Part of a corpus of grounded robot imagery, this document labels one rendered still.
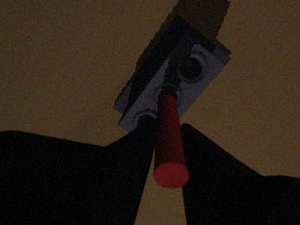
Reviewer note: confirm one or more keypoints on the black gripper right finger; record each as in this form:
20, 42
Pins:
221, 190

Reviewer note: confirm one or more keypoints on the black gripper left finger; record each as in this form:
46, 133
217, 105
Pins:
110, 178

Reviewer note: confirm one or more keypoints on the red peg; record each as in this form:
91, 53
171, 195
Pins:
171, 165

